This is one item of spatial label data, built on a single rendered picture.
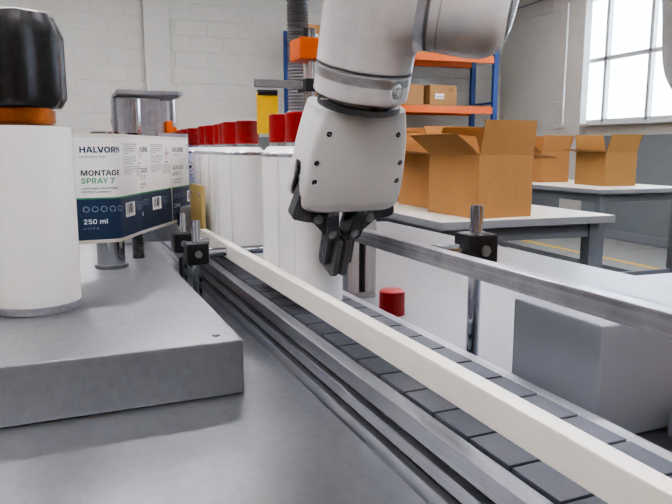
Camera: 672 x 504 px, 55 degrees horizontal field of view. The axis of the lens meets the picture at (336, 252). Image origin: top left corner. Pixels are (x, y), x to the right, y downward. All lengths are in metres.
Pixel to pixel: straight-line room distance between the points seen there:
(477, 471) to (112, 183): 0.69
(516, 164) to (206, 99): 6.32
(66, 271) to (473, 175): 2.02
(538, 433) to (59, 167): 0.53
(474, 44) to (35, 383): 0.43
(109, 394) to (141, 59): 8.02
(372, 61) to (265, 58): 8.23
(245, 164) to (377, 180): 0.37
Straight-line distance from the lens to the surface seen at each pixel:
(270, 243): 0.77
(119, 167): 0.95
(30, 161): 0.70
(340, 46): 0.55
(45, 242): 0.70
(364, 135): 0.58
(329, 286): 0.68
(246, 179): 0.94
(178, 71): 8.55
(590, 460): 0.32
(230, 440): 0.51
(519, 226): 2.59
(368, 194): 0.61
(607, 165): 5.07
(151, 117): 1.24
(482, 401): 0.38
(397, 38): 0.55
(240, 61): 8.69
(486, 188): 2.56
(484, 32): 0.54
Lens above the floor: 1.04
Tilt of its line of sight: 9 degrees down
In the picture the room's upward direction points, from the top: straight up
